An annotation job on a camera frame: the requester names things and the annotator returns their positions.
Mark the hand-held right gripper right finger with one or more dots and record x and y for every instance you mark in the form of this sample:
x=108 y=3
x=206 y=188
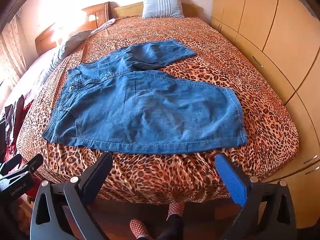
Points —
x=232 y=177

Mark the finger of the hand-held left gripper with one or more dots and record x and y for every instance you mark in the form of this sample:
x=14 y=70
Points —
x=33 y=163
x=11 y=163

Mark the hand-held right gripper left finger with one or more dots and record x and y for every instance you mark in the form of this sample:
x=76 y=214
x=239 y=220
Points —
x=97 y=175

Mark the blue denim pants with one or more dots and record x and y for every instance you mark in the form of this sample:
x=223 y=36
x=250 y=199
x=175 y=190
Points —
x=150 y=110

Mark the dark cloth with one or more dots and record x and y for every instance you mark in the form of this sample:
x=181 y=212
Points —
x=10 y=120

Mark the red patterned cloth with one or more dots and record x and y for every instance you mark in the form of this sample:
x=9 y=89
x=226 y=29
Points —
x=26 y=110

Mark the red dotted slipper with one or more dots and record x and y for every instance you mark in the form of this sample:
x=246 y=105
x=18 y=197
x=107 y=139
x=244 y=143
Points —
x=175 y=208
x=140 y=228

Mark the person's dark trouser leg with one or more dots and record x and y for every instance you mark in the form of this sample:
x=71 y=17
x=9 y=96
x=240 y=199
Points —
x=170 y=227

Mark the pale bed sheet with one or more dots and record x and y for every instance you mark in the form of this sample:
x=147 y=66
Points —
x=37 y=67

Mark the patterned curtain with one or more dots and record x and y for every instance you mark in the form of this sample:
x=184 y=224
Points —
x=10 y=55

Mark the leopard print bedspread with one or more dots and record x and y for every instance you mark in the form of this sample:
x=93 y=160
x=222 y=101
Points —
x=250 y=62

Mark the grey pillow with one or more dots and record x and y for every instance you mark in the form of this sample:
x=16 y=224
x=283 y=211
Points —
x=72 y=43

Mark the white cloth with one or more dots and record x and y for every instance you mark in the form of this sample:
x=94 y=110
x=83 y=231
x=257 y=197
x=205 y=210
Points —
x=105 y=25

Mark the light wooden wardrobe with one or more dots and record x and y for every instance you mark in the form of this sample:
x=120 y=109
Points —
x=275 y=30

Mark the reddish wooden headboard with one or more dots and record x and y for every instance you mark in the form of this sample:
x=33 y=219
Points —
x=96 y=15

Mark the light wooden headboard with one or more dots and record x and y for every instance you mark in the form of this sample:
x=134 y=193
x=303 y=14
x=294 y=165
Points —
x=127 y=10

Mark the pale blue pleated pillow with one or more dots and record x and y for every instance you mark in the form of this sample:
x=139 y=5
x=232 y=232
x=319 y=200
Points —
x=162 y=6

